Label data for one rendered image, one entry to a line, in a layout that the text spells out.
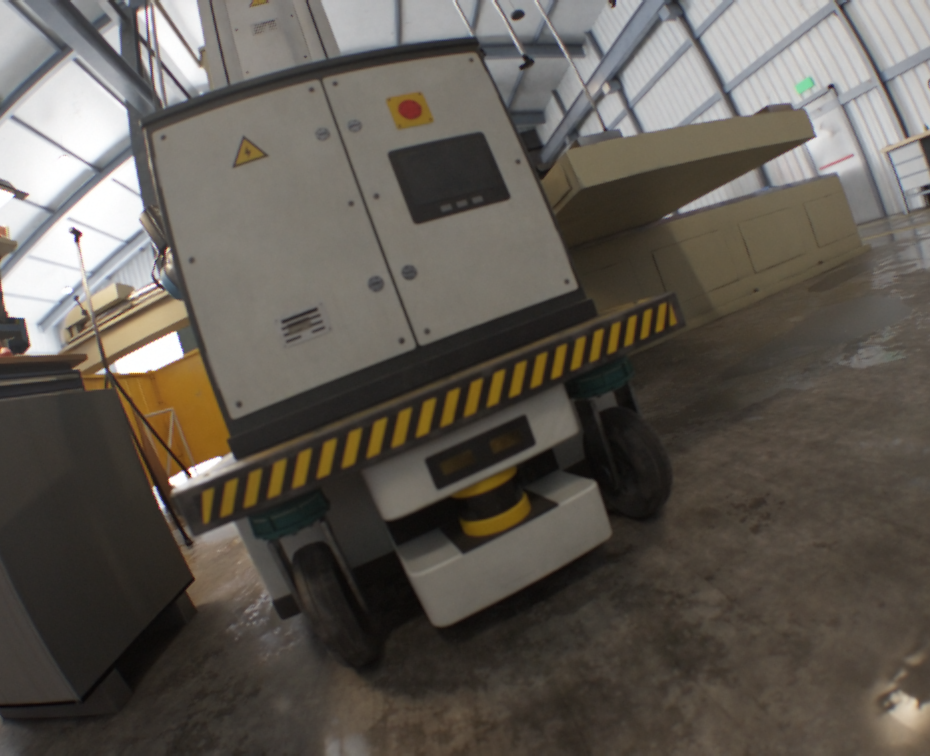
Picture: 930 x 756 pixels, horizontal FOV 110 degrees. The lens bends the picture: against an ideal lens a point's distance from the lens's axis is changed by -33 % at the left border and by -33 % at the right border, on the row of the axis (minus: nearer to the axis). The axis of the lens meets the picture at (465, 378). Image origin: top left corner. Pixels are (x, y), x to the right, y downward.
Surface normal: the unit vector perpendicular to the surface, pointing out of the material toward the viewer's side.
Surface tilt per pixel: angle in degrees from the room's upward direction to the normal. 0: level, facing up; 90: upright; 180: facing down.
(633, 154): 90
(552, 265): 90
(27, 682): 90
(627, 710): 0
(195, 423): 90
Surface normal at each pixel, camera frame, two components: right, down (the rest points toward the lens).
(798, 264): 0.11, 0.04
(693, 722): -0.36, -0.93
